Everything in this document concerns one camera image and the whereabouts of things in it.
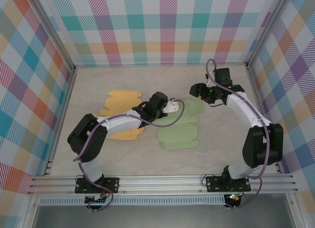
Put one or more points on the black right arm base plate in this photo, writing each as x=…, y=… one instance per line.
x=214, y=183

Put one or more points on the aluminium side rail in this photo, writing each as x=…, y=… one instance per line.
x=62, y=114
x=263, y=114

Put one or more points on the aluminium frame post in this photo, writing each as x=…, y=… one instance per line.
x=268, y=28
x=51, y=28

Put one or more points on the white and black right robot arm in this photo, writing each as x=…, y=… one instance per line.
x=242, y=109

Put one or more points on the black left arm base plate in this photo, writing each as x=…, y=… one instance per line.
x=112, y=185

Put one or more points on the aluminium mounting rail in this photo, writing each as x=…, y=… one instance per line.
x=160, y=183

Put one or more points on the orange cloth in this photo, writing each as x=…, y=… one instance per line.
x=123, y=102

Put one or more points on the grey metal panel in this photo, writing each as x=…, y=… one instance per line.
x=160, y=217

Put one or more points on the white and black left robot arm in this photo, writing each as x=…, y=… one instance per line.
x=115, y=123

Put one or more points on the green paper box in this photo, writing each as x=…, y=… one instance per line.
x=177, y=137

